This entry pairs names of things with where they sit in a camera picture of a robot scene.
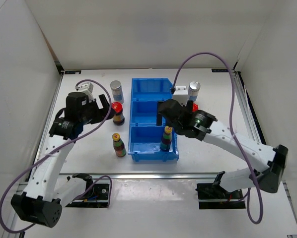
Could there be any right black corner label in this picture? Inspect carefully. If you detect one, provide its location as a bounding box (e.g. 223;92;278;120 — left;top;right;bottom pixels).
211;68;228;73

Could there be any left black corner label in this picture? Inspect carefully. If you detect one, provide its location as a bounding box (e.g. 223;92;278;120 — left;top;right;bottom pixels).
64;70;81;75

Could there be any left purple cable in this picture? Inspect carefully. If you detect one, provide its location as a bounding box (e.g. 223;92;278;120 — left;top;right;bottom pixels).
0;79;113;234

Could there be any left red-capped sauce jar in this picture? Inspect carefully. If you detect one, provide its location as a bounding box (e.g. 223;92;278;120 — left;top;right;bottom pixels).
111;102;125;125

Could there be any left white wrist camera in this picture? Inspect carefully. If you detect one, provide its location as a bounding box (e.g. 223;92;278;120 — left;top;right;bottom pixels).
75;82;94;101

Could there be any yellow-capped sauce bottle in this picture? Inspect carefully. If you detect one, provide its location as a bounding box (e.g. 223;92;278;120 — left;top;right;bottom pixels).
160;126;173;151
112;133;126;157

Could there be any silver-capped spice shaker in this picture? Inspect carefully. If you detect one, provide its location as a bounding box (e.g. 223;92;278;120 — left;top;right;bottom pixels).
110;80;124;104
188;81;201;102

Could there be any red-capped sauce jar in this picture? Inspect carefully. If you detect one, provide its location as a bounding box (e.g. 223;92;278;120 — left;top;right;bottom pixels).
111;102;125;125
192;103;199;112

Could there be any front aluminium rail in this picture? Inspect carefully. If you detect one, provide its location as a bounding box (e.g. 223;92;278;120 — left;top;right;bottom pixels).
33;173;250;179

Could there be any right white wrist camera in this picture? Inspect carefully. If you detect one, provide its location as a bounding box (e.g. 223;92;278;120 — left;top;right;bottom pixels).
172;86;188;105

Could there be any purple cable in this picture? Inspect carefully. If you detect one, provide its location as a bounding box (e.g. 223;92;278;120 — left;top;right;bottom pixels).
0;79;113;234
172;52;263;225

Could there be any right silver-capped spice shaker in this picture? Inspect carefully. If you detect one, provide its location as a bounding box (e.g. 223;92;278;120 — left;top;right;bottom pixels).
188;81;201;102

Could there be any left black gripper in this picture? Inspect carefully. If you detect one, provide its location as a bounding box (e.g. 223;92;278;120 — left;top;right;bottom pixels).
79;94;115;125

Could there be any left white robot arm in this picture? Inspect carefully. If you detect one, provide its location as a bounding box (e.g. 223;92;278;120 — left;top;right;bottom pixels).
11;91;113;228

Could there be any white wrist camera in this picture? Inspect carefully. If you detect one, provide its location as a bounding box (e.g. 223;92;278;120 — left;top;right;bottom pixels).
75;82;94;101
172;86;188;105

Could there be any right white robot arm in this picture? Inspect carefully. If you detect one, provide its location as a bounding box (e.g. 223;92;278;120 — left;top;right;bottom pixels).
157;99;288;199

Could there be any right red-capped sauce jar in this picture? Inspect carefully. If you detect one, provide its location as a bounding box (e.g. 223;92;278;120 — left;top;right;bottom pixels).
192;103;199;112

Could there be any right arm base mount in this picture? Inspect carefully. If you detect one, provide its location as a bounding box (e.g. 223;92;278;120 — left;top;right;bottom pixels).
195;171;246;210

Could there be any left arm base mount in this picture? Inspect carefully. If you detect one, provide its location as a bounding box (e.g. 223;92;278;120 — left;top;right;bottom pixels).
66;173;113;208

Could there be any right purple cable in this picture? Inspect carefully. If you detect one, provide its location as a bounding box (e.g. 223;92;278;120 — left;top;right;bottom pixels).
172;52;263;225

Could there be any left silver-capped spice shaker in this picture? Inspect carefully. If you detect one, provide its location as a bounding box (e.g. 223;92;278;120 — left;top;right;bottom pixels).
110;80;124;104

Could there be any blue three-compartment plastic bin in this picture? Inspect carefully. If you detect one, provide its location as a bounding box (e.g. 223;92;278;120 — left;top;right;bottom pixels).
128;78;179;162

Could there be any black corner label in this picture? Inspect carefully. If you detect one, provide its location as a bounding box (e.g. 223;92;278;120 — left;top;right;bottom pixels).
64;70;81;75
211;68;228;73

